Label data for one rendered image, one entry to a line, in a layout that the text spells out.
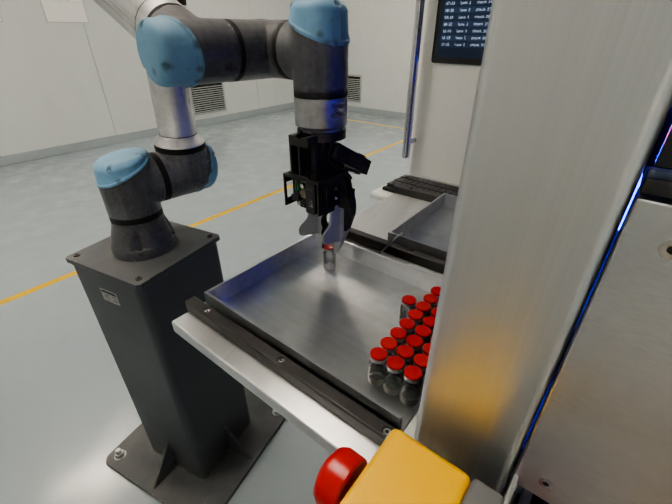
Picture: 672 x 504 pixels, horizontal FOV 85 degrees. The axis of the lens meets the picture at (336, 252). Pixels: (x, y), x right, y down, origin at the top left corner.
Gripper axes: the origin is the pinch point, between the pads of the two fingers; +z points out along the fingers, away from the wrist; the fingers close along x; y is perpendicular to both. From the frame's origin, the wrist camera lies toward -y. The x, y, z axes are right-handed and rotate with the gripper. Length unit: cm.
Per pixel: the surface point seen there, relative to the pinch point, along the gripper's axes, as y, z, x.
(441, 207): -37.3, 5.1, 4.7
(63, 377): 32, 93, -120
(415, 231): -21.9, 5.1, 5.6
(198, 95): -292, 50, -488
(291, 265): 4.4, 5.1, -6.0
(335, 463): 33.8, -8.2, 27.6
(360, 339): 12.2, 5.1, 15.0
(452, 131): -74, -4, -10
